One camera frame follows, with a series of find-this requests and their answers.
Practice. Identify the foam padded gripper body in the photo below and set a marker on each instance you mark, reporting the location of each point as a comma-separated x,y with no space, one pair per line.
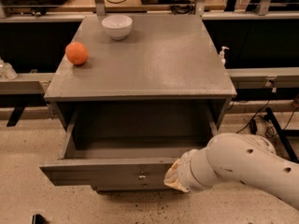
186,171

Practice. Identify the grey top drawer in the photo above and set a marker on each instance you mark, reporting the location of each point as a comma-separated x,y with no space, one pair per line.
129,145

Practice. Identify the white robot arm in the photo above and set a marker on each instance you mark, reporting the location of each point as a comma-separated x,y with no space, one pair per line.
244,158

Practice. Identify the grey wooden cabinet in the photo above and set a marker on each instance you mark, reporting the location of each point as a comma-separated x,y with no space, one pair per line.
163,82

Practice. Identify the black stand leg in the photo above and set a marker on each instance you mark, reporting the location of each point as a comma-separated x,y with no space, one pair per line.
283,135

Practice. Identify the white pump bottle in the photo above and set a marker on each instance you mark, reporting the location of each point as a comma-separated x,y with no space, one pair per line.
222,54

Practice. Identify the small black floor object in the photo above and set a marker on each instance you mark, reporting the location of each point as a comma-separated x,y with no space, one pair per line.
38,219

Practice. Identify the orange fruit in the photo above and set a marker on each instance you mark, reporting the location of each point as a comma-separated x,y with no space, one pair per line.
76,53

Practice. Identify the white ceramic bowl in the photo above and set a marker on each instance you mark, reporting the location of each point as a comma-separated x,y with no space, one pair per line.
117,27

